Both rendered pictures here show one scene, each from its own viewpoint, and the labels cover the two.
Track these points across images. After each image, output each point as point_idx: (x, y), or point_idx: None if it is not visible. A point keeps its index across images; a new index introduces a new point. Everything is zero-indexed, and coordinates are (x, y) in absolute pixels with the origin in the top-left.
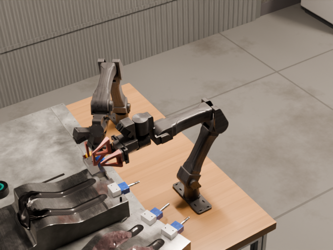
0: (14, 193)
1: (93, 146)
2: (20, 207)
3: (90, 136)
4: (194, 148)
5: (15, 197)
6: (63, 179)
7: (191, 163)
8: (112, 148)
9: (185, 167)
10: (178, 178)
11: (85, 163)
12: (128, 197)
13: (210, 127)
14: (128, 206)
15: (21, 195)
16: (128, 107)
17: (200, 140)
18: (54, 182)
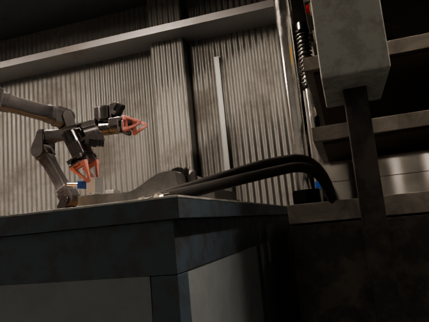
0: (177, 176)
1: (94, 154)
2: (186, 180)
3: (87, 147)
4: (59, 171)
5: (178, 181)
6: (121, 192)
7: (68, 182)
8: (120, 130)
9: (68, 187)
10: (74, 197)
11: (96, 183)
12: None
13: (53, 151)
14: None
15: (179, 168)
16: None
17: (56, 163)
18: (131, 190)
